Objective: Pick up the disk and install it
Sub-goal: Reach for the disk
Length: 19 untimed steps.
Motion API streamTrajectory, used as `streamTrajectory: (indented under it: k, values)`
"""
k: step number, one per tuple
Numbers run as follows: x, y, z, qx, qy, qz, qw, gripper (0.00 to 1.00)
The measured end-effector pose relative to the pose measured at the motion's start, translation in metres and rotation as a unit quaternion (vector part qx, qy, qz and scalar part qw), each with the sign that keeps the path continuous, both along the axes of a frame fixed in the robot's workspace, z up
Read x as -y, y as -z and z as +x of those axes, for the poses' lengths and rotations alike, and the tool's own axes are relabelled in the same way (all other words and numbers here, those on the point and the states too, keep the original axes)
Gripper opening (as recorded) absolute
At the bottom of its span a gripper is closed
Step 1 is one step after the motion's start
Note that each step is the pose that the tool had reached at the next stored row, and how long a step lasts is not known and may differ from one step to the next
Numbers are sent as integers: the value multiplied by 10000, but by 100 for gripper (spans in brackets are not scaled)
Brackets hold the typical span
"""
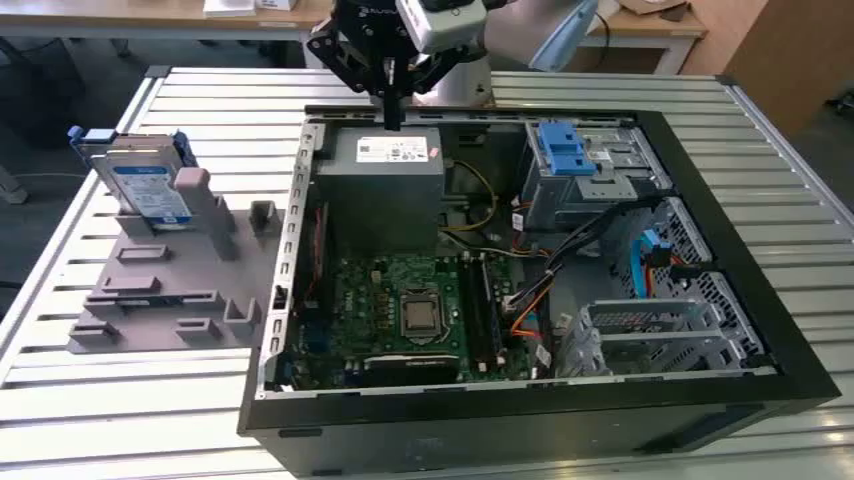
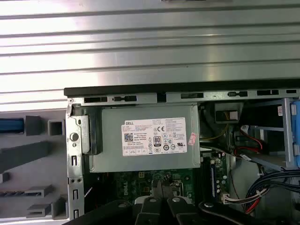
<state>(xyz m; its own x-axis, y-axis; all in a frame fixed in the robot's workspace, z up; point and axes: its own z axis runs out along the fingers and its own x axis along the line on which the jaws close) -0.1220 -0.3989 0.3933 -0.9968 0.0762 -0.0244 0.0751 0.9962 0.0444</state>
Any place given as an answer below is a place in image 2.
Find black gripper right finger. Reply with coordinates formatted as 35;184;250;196
165;184;265;225

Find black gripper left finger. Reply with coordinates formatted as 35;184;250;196
67;180;166;225

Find hard disk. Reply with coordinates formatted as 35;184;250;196
0;118;25;135

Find CPU socket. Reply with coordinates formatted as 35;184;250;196
151;179;186;197

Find green motherboard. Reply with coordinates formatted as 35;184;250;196
83;150;230;211

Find black RAM slot bank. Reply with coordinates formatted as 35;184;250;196
201;153;218;204

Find grey power supply unit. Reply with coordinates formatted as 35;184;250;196
89;105;202;173

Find black PC case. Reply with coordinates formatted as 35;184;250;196
63;86;300;225

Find grey parts rack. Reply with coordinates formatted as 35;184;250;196
0;114;69;221

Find large metal drive cage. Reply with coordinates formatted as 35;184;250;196
234;97;300;173

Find blue plastic drive carrier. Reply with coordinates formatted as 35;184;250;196
290;99;300;169

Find grey wires with white plug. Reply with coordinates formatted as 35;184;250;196
221;193;261;205

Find yellow wire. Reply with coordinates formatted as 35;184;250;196
201;111;229;141

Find black wire bundle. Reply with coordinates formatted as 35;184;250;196
243;170;300;215

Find orange red power wire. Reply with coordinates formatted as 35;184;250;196
235;135;264;157

